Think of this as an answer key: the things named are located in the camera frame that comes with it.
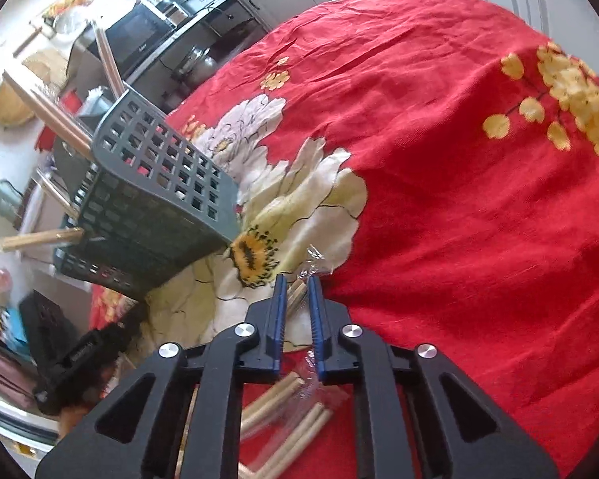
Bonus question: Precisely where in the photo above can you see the wooden chopsticks pair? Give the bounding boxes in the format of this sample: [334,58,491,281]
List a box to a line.
[92,22,128,98]
[34,168,83,220]
[240,394,350,479]
[0,227,85,254]
[240,244,337,435]
[1,70,95,158]

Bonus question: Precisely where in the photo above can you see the small fruit wall poster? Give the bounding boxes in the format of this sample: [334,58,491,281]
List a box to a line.
[42,0,98,18]

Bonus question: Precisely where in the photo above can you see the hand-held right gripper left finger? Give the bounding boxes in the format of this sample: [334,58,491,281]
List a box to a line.
[35,274,288,479]

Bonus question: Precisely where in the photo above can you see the metal shelf table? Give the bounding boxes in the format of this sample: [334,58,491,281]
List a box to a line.
[125,0,275,105]

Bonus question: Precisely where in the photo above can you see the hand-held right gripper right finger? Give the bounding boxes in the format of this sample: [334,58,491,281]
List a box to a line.
[307,275,562,479]

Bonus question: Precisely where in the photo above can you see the round bamboo mat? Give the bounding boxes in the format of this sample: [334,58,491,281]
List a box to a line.
[22,50,68,85]

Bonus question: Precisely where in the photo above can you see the green plastic utensil basket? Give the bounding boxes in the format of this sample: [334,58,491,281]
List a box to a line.
[52,90,240,300]

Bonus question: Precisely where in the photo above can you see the steel cooking pot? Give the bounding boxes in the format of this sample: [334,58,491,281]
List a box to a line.
[172,46,219,83]

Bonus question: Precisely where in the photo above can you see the round bamboo basket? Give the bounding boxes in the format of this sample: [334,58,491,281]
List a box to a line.
[0,80,41,128]

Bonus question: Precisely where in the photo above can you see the red floral tablecloth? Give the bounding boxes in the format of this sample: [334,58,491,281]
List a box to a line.
[87,0,599,479]

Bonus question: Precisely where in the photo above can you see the black microwave oven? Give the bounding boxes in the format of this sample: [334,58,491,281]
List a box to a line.
[104,1,177,77]

